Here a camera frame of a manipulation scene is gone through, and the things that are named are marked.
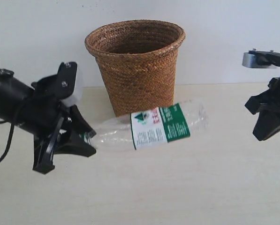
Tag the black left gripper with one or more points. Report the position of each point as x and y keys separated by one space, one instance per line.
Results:
x=38 y=111

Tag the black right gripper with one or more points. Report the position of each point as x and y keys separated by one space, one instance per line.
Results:
x=267 y=103

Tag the clear plastic bottle green label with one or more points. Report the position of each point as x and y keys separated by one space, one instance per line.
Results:
x=149 y=128

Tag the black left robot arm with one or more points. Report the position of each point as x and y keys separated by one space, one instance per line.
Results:
x=48 y=110

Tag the brown woven wicker basket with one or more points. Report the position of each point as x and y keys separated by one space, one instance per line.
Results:
x=137 y=61

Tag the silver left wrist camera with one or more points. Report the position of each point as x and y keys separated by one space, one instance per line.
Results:
x=69 y=84

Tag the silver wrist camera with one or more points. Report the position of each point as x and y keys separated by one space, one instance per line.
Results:
x=257 y=59
x=69 y=84

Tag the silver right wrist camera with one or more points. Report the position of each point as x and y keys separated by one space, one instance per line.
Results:
x=257 y=59

